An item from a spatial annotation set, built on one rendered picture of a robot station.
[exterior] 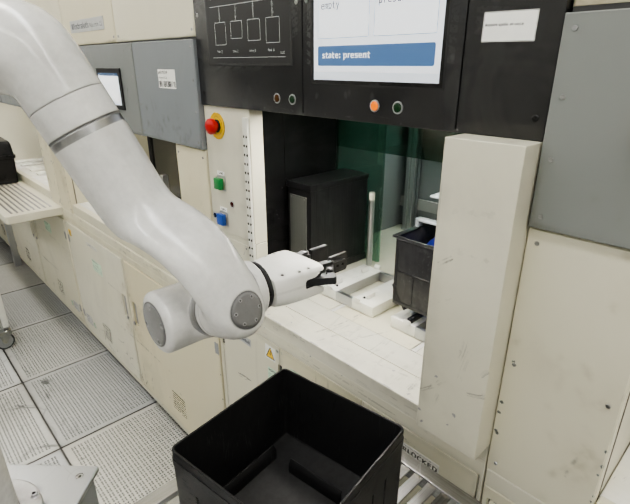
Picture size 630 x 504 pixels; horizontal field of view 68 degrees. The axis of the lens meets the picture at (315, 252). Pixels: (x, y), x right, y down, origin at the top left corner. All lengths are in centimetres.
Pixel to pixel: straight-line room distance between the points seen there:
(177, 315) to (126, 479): 158
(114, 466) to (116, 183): 174
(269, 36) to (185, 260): 64
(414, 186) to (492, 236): 119
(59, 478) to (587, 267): 99
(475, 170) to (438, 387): 38
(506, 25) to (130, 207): 54
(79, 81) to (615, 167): 63
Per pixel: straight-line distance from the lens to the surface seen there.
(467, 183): 72
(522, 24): 74
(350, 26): 91
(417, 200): 193
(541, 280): 76
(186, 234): 56
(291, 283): 69
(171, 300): 62
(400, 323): 122
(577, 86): 70
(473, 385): 83
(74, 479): 110
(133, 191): 59
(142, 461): 220
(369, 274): 145
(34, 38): 61
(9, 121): 406
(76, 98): 60
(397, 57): 84
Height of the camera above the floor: 150
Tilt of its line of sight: 22 degrees down
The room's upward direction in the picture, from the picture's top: straight up
